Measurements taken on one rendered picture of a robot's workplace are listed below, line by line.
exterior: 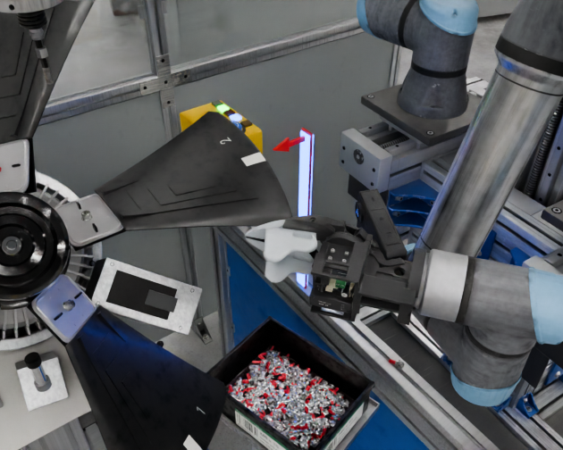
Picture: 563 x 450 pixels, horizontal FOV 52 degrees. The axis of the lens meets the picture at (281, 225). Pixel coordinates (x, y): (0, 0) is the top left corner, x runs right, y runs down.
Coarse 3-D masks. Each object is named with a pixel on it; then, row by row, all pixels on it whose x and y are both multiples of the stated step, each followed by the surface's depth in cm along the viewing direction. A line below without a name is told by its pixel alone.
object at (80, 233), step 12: (72, 204) 74; (84, 204) 74; (96, 204) 74; (72, 216) 72; (96, 216) 72; (108, 216) 72; (72, 228) 71; (84, 228) 71; (108, 228) 71; (120, 228) 71; (72, 240) 68; (84, 240) 68
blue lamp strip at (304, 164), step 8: (304, 144) 88; (304, 152) 89; (304, 160) 90; (304, 168) 91; (304, 176) 92; (304, 184) 93; (304, 192) 94; (304, 200) 95; (304, 208) 96; (304, 280) 106
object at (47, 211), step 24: (0, 192) 62; (0, 216) 62; (24, 216) 63; (48, 216) 64; (0, 240) 62; (24, 240) 63; (48, 240) 64; (0, 264) 61; (24, 264) 62; (48, 264) 64; (0, 288) 61; (24, 288) 62
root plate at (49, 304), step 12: (60, 276) 72; (48, 288) 69; (60, 288) 71; (72, 288) 73; (36, 300) 66; (48, 300) 68; (60, 300) 70; (84, 300) 73; (36, 312) 65; (48, 312) 67; (72, 312) 70; (84, 312) 72; (48, 324) 66; (60, 324) 67; (72, 324) 69; (60, 336) 66; (72, 336) 68
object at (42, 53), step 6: (36, 42) 58; (42, 42) 58; (36, 48) 58; (42, 48) 58; (42, 54) 58; (42, 60) 59; (42, 66) 59; (48, 66) 59; (48, 72) 60; (48, 78) 60
